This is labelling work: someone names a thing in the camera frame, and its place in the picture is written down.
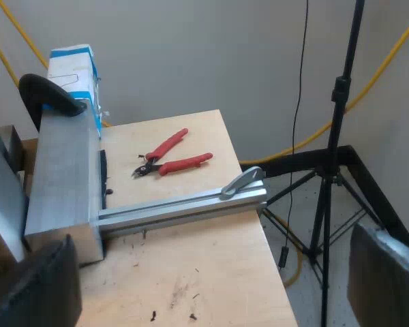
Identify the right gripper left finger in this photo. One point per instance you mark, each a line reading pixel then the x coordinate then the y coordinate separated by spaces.
pixel 34 289

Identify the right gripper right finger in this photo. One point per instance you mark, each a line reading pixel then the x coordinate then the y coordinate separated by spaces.
pixel 388 282

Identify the metal block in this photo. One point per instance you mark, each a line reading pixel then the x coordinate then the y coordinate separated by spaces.
pixel 63 177

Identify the black tripod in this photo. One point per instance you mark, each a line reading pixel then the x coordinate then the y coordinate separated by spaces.
pixel 337 143

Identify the white and blue carton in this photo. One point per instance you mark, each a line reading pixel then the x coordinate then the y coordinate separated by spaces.
pixel 73 73

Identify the aluminium rail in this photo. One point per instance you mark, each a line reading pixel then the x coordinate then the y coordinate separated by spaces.
pixel 180 209

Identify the grey rail lever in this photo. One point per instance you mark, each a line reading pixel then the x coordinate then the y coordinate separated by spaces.
pixel 240 184

